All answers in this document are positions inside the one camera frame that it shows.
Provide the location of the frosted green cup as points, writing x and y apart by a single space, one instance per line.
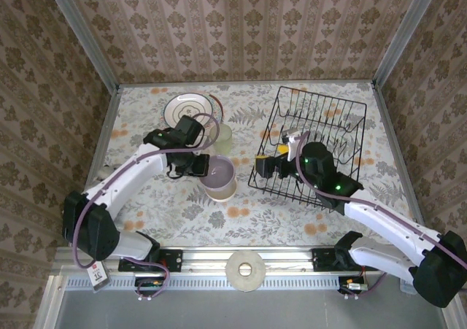
222 141

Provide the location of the clear card box with label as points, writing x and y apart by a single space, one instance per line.
98 279

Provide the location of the aluminium frame post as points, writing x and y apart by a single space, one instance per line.
404 33
82 33

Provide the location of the aluminium table side rail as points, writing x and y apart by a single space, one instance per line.
388 124
112 103

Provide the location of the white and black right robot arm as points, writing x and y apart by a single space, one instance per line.
386 223

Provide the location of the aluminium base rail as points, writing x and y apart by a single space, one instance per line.
204 259

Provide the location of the clear plastic bottle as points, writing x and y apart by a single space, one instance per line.
405 289

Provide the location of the lilac ceramic bowl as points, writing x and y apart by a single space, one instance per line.
219 172

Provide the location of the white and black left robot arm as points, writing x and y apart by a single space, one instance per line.
124 179

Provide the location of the pink red and blue plate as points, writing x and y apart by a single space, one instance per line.
222 110

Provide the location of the floral patterned tablecloth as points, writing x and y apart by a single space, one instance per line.
219 227

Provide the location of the white plate with green rim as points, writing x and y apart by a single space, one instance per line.
182 104

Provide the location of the grey tape roll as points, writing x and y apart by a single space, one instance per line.
233 270

